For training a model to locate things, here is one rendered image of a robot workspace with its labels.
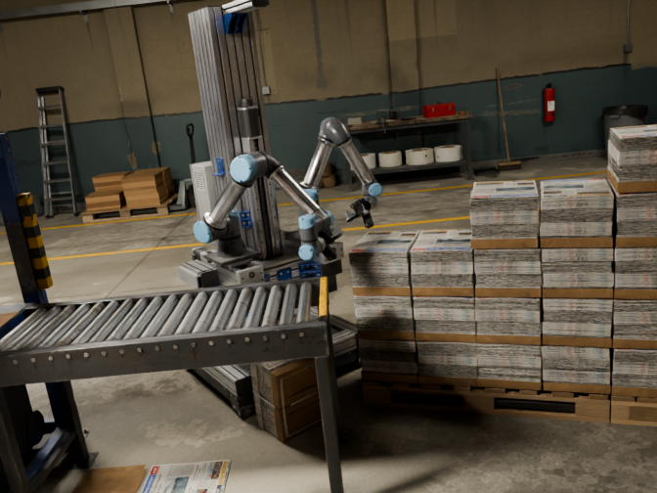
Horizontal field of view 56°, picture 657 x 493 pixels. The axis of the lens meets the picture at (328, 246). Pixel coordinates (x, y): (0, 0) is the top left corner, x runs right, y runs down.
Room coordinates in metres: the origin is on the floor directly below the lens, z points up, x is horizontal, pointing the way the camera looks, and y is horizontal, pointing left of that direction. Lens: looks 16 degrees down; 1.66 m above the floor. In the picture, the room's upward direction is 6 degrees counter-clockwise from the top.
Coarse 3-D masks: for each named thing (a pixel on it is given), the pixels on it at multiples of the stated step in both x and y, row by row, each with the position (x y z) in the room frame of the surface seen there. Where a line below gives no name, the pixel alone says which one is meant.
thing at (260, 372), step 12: (288, 360) 2.64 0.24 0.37; (312, 360) 2.64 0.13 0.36; (252, 372) 2.69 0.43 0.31; (264, 372) 2.61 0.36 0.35; (288, 372) 2.56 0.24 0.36; (300, 372) 2.60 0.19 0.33; (312, 372) 2.64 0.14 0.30; (252, 384) 2.71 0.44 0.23; (264, 384) 2.62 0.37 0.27; (288, 384) 2.56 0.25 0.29; (300, 384) 2.60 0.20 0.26; (312, 384) 2.64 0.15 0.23; (288, 396) 2.56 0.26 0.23
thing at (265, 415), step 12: (264, 408) 2.65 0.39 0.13; (300, 408) 2.60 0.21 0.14; (312, 408) 2.64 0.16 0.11; (264, 420) 2.66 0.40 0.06; (288, 420) 2.56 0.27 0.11; (300, 420) 2.59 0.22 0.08; (312, 420) 2.63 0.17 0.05; (276, 432) 2.59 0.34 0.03; (288, 432) 2.55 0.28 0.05; (300, 432) 2.59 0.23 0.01
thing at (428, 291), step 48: (384, 288) 2.75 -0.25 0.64; (432, 288) 2.68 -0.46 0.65; (480, 288) 2.60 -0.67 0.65; (384, 336) 2.76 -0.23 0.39; (432, 336) 2.68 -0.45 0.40; (480, 336) 2.60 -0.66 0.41; (528, 336) 2.53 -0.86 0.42; (480, 384) 2.61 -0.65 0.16; (528, 384) 2.54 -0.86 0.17; (576, 384) 2.47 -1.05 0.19
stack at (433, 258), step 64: (384, 256) 2.74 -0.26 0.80; (448, 256) 2.65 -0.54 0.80; (512, 256) 2.56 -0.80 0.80; (576, 256) 2.48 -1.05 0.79; (384, 320) 2.76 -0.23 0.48; (448, 320) 2.66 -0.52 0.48; (512, 320) 2.55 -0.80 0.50; (576, 320) 2.48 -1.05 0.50; (384, 384) 2.78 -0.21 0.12; (448, 384) 2.88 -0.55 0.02
